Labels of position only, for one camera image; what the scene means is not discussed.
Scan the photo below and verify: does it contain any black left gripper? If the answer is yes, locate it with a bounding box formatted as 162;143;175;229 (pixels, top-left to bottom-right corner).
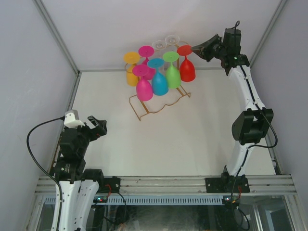
72;115;106;155

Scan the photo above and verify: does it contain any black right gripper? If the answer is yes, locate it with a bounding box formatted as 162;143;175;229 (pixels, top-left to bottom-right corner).
190;34;226;63

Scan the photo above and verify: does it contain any red wine glass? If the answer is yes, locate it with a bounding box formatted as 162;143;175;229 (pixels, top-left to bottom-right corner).
177;45;196;82

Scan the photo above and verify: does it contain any green wine glass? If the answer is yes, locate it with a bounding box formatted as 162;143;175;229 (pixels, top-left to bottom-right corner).
163;51;181;89

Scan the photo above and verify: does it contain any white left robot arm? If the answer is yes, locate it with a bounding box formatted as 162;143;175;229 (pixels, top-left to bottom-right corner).
51;116;107;231

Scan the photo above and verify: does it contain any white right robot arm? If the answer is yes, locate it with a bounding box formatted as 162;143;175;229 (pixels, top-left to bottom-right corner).
191;29;274;192

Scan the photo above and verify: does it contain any clear wine glass right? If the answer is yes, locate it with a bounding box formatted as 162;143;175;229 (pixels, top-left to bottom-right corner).
165;35;180;46

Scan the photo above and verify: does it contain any clear wine glass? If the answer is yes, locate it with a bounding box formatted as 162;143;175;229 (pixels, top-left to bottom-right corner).
152;40;167;51
165;35;180;46

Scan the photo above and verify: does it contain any clear wine glass left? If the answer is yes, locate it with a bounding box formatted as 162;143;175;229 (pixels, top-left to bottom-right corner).
152;40;167;51

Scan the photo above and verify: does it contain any front pink wine glass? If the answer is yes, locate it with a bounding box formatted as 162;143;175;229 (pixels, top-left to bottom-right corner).
132;64;153;101

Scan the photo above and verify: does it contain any pink wine glass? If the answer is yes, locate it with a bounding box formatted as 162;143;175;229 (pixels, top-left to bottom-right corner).
138;45;155;80
132;64;153;101

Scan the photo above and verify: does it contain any back pink wine glass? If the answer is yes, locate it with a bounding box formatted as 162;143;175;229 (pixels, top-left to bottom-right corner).
138;45;155;80

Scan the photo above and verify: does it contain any blue wine glass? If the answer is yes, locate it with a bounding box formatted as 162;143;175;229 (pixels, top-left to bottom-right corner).
148;58;168;96

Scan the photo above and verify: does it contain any orange wine glass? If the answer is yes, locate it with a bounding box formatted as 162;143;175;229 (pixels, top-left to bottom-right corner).
123;51;140;87

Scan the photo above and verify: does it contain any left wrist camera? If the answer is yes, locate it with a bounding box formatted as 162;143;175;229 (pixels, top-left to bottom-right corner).
64;110;85;128

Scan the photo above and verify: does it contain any left camera black cable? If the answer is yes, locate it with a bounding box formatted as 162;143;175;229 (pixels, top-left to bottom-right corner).
26;116;66;202

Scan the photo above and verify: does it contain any gold wire glass rack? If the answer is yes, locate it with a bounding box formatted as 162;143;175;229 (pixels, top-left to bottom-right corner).
124;41;191;122

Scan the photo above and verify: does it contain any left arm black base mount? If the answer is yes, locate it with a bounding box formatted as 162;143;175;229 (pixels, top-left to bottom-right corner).
98;176;121;193

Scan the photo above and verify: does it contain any grey slotted cable duct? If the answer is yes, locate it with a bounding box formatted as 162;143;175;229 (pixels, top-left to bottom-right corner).
43;195;226;205

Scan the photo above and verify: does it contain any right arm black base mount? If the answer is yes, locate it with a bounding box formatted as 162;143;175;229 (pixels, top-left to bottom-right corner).
205;175;250;193

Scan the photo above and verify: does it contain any aluminium frame rail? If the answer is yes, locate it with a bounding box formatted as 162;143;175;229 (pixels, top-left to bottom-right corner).
33;175;298;196

